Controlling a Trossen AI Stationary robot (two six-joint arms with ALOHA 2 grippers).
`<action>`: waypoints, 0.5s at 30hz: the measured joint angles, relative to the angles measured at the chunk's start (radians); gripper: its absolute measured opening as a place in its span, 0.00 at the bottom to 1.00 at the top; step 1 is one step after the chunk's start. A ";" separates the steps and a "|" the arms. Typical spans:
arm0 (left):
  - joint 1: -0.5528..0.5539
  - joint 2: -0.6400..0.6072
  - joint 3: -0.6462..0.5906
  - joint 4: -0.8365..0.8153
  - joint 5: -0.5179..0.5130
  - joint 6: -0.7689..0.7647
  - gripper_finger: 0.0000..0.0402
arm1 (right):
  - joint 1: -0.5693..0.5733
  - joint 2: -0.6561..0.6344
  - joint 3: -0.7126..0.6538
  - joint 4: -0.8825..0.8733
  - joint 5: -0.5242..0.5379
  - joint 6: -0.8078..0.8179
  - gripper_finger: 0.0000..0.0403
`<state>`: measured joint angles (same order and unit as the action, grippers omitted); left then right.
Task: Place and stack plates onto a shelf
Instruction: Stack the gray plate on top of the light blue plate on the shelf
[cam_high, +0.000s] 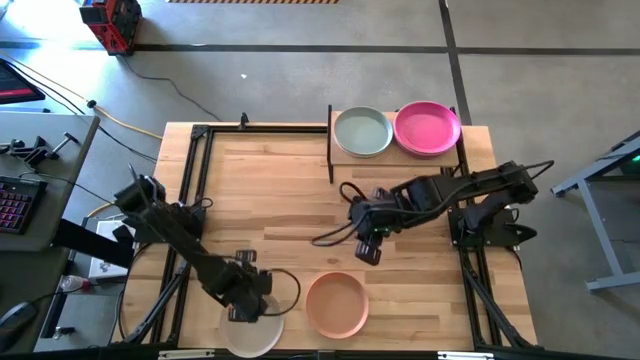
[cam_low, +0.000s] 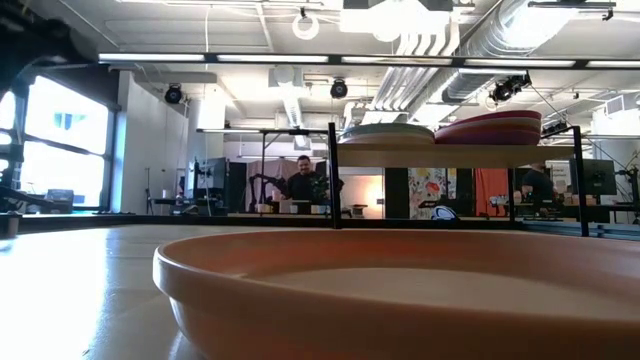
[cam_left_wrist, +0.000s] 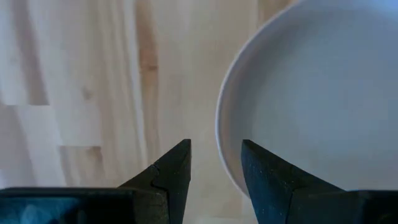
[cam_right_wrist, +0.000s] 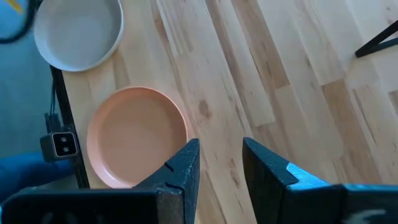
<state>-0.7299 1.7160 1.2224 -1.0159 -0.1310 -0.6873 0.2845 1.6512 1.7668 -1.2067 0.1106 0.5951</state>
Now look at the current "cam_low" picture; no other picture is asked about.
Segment black ceiling camera cluster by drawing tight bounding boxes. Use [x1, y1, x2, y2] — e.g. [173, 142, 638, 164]
[488, 73, 532, 104]

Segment person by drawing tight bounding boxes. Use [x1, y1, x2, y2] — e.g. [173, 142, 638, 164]
[284, 154, 331, 204]
[521, 162, 557, 207]

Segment white hanging ring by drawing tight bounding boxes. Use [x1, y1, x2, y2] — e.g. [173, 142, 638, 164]
[291, 11, 321, 42]

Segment black cabinet with screens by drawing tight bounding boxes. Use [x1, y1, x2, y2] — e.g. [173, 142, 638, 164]
[189, 156, 248, 215]

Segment overhead bar with light strips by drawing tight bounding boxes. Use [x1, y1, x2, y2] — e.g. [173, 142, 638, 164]
[97, 51, 640, 70]

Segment pale peach plate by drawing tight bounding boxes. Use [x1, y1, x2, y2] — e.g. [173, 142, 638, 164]
[338, 129, 436, 146]

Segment purple plate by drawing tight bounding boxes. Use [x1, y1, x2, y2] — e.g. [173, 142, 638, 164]
[433, 127, 542, 147]

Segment silver ventilation duct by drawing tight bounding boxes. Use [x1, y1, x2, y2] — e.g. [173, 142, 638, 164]
[442, 0, 581, 104]

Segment salmon plate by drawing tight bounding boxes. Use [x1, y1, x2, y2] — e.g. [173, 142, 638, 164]
[151, 229, 640, 360]

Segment black computer monitor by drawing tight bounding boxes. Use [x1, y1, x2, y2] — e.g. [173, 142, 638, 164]
[569, 158, 618, 197]

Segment wooden shelf with black legs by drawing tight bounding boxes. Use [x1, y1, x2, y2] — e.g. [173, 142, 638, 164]
[327, 121, 590, 238]

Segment magenta plate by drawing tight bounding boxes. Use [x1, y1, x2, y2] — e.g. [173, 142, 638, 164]
[449, 109, 543, 124]

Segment white and blue ball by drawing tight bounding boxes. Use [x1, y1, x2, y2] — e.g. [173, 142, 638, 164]
[430, 204, 459, 223]

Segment black pillar panel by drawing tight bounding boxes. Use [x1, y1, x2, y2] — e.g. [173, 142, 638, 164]
[383, 167, 411, 220]

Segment black aluminium table frame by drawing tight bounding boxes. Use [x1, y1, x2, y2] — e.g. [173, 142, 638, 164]
[17, 213, 640, 242]

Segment orange panel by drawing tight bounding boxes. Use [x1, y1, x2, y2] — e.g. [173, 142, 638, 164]
[474, 168, 509, 217]

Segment colourful floral poster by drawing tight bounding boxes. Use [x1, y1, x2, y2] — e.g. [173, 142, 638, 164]
[408, 167, 449, 220]

